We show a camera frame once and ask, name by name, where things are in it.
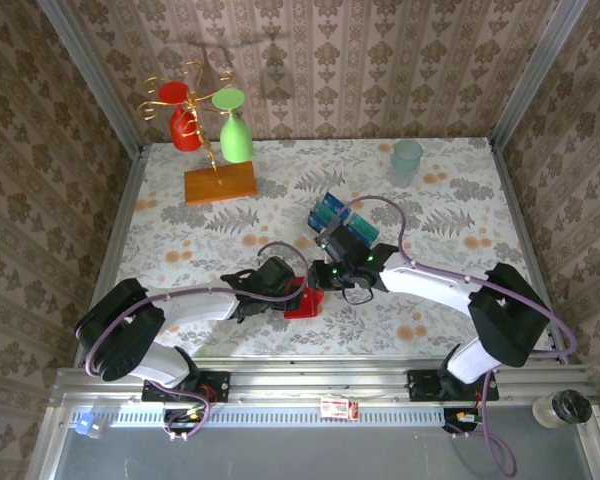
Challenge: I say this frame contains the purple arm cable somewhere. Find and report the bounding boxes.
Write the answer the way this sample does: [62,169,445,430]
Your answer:
[84,242,306,444]
[337,195,580,476]

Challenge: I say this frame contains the red wine glass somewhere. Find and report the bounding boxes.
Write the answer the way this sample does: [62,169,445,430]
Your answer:
[158,81,204,153]

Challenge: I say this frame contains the blue white plug connector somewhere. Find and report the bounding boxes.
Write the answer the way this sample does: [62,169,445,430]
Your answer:
[71,410,112,440]

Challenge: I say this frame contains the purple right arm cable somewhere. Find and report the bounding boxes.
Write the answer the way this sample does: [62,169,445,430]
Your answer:
[337,195,580,476]

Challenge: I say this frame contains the aluminium side rail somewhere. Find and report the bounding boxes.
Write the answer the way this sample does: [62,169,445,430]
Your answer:
[99,147,149,286]
[489,139,571,364]

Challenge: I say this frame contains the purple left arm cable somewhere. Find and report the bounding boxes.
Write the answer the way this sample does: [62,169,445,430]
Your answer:
[84,242,306,444]

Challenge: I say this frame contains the gold wire rack wooden base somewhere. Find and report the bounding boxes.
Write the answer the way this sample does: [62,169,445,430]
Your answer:
[136,59,258,205]

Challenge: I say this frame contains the white slotted cable duct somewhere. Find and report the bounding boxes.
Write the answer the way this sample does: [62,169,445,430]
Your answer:
[69,404,451,429]

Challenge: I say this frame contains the blue packets group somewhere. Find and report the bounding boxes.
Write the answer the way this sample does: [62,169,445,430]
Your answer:
[307,191,381,246]

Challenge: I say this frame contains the grey metal panel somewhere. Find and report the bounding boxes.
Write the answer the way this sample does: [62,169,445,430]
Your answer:
[54,404,600,480]

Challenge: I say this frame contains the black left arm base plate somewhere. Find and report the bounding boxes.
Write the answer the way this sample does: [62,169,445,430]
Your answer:
[141,370,231,404]

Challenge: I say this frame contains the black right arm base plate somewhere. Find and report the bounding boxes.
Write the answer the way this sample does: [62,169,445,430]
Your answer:
[407,368,500,403]

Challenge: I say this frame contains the black power connector block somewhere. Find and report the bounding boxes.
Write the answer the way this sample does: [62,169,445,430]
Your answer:
[162,407,211,436]
[442,407,481,434]

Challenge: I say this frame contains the aluminium front frame rail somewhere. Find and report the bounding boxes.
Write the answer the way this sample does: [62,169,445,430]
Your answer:
[49,354,594,406]

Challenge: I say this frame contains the small red white box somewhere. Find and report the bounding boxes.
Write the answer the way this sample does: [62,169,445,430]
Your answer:
[320,397,360,420]

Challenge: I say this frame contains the clear jar with black lid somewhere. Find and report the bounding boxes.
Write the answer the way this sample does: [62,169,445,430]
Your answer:
[531,389,594,430]

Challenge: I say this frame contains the green wine glass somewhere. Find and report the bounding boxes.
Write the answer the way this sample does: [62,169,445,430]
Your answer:
[211,88,255,164]

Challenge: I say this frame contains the floral fern table cover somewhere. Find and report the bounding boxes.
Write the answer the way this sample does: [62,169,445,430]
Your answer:
[110,137,556,357]

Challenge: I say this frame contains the translucent blue plastic cup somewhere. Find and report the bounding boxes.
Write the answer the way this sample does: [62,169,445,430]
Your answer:
[390,139,425,189]

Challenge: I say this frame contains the aluminium corner post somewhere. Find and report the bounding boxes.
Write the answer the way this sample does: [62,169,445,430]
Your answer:
[37,0,146,156]
[489,0,589,149]

